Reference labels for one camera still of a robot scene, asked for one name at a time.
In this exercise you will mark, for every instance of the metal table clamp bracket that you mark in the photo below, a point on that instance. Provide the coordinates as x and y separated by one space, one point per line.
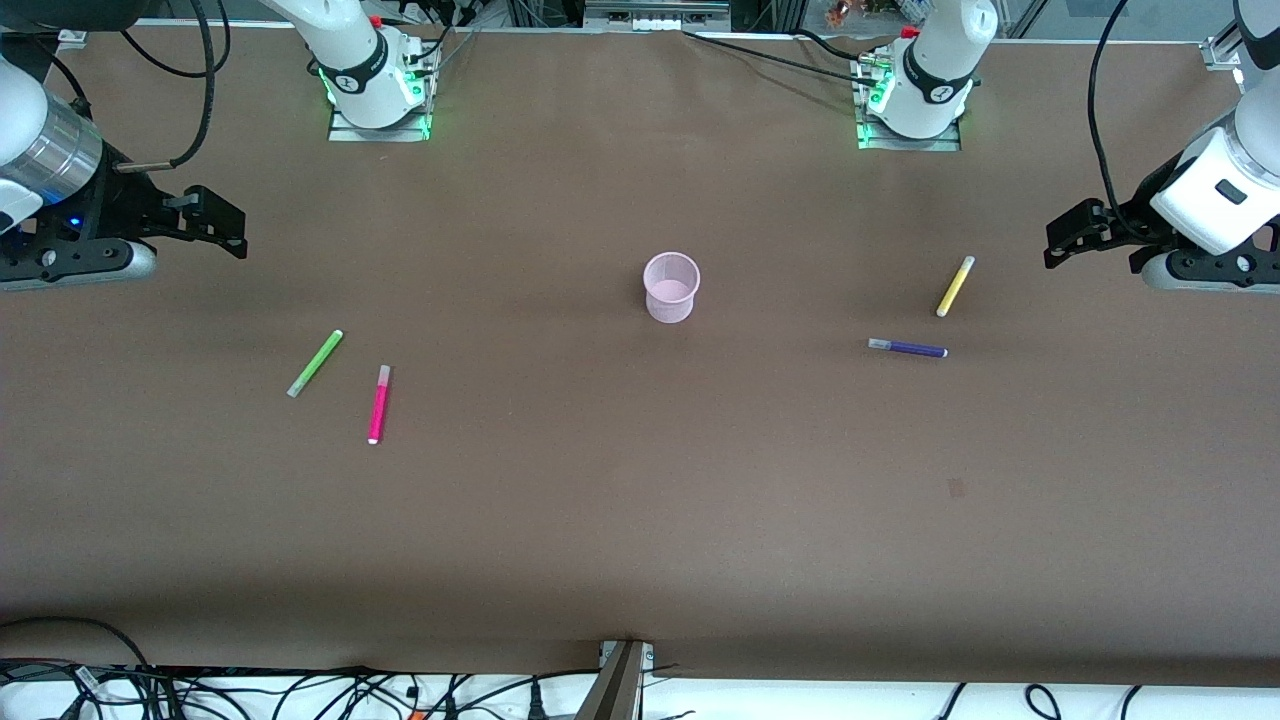
615 680

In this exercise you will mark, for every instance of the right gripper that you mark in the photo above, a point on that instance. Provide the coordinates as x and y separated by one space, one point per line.
112 208

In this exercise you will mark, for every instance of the orange background object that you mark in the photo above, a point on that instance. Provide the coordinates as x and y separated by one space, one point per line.
845 12

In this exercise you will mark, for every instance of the green marker pen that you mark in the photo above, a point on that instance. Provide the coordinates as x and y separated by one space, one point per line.
315 363

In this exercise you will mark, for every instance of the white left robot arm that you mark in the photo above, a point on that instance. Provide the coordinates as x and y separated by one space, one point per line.
935 70

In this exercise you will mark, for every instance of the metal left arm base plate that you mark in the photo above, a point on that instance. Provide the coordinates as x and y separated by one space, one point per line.
900 143

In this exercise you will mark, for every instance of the purple marker pen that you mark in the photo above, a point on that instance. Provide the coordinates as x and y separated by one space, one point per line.
910 348

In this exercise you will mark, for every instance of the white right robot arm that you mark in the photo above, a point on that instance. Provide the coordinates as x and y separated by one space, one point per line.
360 70

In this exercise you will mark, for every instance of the yellow marker pen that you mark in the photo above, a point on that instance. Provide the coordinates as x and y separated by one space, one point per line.
955 286

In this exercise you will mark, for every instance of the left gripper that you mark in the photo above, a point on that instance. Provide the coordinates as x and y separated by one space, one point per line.
1128 219

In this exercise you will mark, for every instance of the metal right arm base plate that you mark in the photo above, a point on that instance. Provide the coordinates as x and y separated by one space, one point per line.
345 128

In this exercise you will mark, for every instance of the metal corner bracket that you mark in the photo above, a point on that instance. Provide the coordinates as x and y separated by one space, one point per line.
1222 52
72 40

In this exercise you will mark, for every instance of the pink mesh pen holder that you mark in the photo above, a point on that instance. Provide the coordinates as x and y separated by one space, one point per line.
670 300

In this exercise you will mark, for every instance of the pink marker pen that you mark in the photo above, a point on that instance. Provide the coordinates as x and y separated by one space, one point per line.
379 405

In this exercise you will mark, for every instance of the black power plug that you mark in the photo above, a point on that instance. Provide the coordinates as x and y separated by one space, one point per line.
535 700

